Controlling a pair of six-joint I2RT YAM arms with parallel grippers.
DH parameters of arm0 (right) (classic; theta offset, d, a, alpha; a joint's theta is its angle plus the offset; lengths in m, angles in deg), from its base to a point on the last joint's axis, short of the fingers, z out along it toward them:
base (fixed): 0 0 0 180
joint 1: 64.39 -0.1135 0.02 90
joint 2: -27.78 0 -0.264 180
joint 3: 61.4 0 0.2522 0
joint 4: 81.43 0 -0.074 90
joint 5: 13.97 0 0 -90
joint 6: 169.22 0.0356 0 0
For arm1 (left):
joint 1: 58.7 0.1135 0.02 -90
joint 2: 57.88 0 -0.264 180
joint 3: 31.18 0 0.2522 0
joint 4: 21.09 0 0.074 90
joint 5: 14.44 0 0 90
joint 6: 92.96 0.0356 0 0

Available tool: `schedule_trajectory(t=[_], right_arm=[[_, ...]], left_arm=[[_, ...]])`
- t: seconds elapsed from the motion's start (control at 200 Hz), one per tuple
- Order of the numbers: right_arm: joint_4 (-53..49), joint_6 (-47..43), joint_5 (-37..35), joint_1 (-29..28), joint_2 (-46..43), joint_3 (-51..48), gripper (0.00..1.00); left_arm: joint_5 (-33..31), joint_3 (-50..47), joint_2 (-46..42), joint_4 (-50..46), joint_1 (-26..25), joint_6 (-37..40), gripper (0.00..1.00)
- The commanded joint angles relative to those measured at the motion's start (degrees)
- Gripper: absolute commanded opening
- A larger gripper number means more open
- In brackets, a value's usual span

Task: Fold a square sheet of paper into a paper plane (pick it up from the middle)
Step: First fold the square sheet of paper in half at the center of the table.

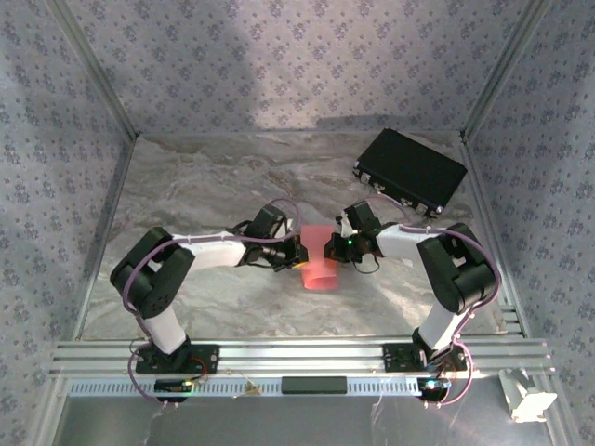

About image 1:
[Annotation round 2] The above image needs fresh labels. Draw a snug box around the pink paper sheet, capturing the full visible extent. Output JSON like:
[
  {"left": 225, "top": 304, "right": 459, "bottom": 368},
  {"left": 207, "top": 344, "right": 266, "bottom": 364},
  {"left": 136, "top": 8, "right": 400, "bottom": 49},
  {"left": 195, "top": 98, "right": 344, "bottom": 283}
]
[{"left": 299, "top": 224, "right": 338, "bottom": 295}]

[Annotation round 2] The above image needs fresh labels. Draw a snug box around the black hard case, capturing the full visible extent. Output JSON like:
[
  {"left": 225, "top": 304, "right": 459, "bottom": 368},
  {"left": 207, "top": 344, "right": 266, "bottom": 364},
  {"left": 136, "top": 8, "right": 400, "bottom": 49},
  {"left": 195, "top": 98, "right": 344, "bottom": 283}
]
[{"left": 351, "top": 127, "right": 469, "bottom": 219}]

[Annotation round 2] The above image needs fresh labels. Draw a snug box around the black rectangular bar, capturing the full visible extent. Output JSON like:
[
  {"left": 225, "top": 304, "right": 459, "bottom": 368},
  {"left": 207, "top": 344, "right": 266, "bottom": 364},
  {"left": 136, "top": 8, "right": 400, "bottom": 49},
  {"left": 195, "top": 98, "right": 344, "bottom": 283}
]
[{"left": 281, "top": 376, "right": 349, "bottom": 396}]

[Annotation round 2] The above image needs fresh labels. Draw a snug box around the small circuit board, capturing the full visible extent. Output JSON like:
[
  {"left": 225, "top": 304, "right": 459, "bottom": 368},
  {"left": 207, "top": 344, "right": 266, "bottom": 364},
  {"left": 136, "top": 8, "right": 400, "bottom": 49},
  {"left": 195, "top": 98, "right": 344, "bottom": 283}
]
[
  {"left": 416, "top": 376, "right": 453, "bottom": 401},
  {"left": 154, "top": 378, "right": 194, "bottom": 397}
]

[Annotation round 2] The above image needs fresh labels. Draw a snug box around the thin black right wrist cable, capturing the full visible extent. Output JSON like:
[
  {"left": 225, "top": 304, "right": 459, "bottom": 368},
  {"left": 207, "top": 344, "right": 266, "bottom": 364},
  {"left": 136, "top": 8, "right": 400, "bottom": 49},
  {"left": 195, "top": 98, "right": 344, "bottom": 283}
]
[{"left": 351, "top": 254, "right": 381, "bottom": 276}]

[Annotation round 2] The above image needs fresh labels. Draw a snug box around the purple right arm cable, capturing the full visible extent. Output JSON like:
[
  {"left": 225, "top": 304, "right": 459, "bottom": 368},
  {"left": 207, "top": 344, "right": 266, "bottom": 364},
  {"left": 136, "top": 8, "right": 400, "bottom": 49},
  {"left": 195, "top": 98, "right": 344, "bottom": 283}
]
[{"left": 364, "top": 194, "right": 503, "bottom": 410}]

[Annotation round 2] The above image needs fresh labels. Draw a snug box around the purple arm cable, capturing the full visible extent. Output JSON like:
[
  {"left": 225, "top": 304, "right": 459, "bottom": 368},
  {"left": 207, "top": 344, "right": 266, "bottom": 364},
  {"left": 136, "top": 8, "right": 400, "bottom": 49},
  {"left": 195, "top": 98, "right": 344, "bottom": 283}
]
[
  {"left": 121, "top": 198, "right": 306, "bottom": 410},
  {"left": 364, "top": 194, "right": 503, "bottom": 410}
]

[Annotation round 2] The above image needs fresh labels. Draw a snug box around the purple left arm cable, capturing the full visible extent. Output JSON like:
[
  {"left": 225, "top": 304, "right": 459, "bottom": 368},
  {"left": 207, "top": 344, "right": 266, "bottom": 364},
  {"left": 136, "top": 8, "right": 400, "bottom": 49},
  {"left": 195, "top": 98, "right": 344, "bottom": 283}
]
[{"left": 121, "top": 198, "right": 306, "bottom": 410}]

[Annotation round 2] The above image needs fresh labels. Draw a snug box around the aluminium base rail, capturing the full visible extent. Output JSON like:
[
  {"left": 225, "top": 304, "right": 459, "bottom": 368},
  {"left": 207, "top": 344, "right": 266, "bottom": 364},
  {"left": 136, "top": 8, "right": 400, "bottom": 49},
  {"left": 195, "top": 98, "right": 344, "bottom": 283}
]
[{"left": 49, "top": 337, "right": 557, "bottom": 378}]

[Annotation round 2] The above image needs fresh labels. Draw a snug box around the aluminium side rail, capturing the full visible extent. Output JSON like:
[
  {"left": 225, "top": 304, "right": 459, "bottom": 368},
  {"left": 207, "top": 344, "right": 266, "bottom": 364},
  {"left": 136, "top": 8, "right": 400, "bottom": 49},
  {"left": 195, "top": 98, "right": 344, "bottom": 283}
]
[
  {"left": 72, "top": 134, "right": 140, "bottom": 343},
  {"left": 459, "top": 137, "right": 529, "bottom": 338}
]

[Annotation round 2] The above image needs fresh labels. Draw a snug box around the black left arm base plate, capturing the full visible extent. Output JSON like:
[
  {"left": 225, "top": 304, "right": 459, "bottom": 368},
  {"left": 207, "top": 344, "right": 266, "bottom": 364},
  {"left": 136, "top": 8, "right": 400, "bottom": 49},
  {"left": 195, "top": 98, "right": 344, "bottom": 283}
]
[{"left": 134, "top": 344, "right": 220, "bottom": 375}]

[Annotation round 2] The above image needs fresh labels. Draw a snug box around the slotted grey cable duct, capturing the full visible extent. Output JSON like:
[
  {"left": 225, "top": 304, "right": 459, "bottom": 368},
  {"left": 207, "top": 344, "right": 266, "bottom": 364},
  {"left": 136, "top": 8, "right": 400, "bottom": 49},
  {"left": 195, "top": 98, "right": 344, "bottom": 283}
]
[{"left": 67, "top": 376, "right": 424, "bottom": 398}]

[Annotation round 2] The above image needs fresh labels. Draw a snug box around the aluminium frame post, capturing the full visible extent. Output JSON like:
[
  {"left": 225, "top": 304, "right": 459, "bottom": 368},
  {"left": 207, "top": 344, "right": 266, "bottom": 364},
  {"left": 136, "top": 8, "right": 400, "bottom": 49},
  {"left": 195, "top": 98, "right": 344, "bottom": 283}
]
[
  {"left": 459, "top": 0, "right": 557, "bottom": 140},
  {"left": 48, "top": 0, "right": 141, "bottom": 138}
]

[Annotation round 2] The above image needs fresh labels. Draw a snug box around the white plastic bracket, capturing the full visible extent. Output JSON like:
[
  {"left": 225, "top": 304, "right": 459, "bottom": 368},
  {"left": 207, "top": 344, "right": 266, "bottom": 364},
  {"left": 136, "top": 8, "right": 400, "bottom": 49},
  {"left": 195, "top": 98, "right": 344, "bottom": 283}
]
[{"left": 497, "top": 367, "right": 558, "bottom": 424}]

